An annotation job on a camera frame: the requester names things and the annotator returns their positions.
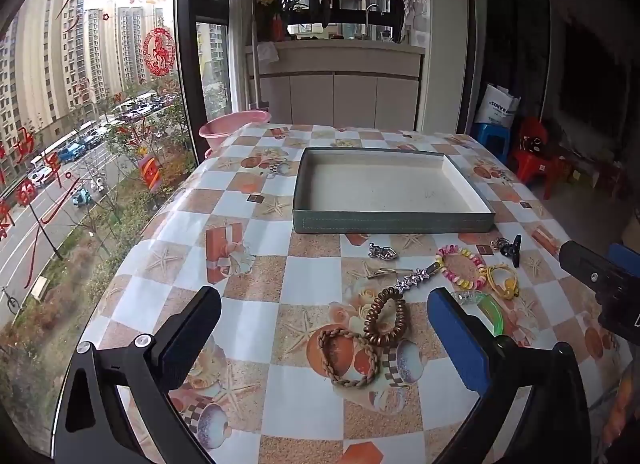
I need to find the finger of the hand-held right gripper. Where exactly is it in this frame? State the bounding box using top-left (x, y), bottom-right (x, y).
top-left (607, 243), bottom-right (640, 275)
top-left (559, 240), bottom-right (631, 295)

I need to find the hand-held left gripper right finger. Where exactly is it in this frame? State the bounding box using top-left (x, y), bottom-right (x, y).
top-left (427, 288), bottom-right (606, 464)

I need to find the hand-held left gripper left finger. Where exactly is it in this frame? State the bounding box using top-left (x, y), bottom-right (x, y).
top-left (52, 285), bottom-right (222, 464)

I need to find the green translucent bracelet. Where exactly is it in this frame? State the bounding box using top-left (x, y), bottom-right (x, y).
top-left (452, 290), bottom-right (507, 337)

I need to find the black hair claw clip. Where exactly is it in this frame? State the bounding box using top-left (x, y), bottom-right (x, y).
top-left (492, 235), bottom-right (523, 267)

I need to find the yellow hair tie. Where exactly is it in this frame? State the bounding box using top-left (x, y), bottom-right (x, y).
top-left (485, 264), bottom-right (521, 301)

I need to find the brown spiral hair tie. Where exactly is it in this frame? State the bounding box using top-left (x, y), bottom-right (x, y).
top-left (364, 285), bottom-right (411, 347)

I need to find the braided tan bracelet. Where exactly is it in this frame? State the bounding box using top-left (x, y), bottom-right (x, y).
top-left (317, 328), bottom-right (381, 387)

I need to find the shallow grey-green box tray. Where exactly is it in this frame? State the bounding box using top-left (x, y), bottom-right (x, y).
top-left (292, 146), bottom-right (496, 235)

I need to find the silver star hair clip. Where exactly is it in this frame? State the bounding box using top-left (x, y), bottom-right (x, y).
top-left (395, 261), bottom-right (443, 295)

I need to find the red plastic chair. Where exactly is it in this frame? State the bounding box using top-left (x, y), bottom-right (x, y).
top-left (512, 116), bottom-right (571, 199)

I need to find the checkered printed tablecloth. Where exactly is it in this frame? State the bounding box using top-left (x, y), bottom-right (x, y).
top-left (75, 123), bottom-right (626, 464)

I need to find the blue plastic stool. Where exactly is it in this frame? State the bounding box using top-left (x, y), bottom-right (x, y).
top-left (472, 121), bottom-right (511, 165)

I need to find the red lantern window decal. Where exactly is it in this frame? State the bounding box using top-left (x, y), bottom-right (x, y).
top-left (139, 154), bottom-right (162, 192)

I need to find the white shopping bag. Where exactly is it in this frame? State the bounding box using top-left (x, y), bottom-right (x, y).
top-left (474, 84), bottom-right (521, 125)

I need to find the pink plastic basin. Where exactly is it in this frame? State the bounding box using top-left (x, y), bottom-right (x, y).
top-left (199, 111), bottom-right (272, 157)

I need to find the white cabinet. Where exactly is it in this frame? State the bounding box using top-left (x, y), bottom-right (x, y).
top-left (245, 40), bottom-right (426, 132)

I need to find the round red window decal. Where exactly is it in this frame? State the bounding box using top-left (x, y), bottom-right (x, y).
top-left (143, 28), bottom-right (176, 75)

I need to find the yellow flower bouquet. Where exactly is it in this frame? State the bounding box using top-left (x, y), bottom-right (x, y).
top-left (256, 0), bottom-right (288, 40)

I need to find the kitchen faucet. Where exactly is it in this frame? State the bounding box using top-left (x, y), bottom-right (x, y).
top-left (364, 4), bottom-right (381, 39)

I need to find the colourful beaded bracelet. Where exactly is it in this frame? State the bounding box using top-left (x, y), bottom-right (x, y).
top-left (435, 245), bottom-right (488, 291)

